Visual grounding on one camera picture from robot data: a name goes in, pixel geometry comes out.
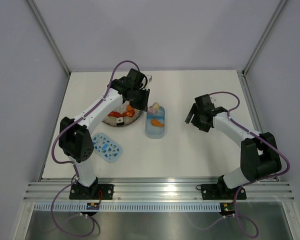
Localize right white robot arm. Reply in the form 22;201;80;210
185;91;282;198

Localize white slotted cable duct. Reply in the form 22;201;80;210
34;202;221;213

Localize purple cable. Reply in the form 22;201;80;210
189;91;291;239
51;59;142;237

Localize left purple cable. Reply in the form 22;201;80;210
51;59;142;237

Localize aluminium rail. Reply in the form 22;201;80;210
23;177;295;203

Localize sushi roll piece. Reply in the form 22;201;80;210
115;117;125;126

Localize orange carrot pieces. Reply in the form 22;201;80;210
122;105;135;118

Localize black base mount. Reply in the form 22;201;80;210
69;183;114;200
196;183;239;201

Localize orange fried food piece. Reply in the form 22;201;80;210
151;118;164;128

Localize blue lunch box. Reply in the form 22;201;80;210
145;106;166;139

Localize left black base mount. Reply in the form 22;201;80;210
69;183;114;200

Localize left aluminium frame post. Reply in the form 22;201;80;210
25;0;71;79

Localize beige mushroom piece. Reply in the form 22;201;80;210
151;102;160;111

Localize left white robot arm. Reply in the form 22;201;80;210
57;68;152;199

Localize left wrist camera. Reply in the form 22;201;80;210
145;74;153;84

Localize red sausage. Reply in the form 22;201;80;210
107;111;122;118

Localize right aluminium frame post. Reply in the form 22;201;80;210
242;0;290;77

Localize aluminium frame post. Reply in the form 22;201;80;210
25;0;71;79
242;0;290;77

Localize terrazzo pattern lunch box lid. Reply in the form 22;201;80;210
92;132;123;163

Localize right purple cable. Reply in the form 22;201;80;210
189;91;291;239

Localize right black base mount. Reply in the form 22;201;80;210
196;183;239;201

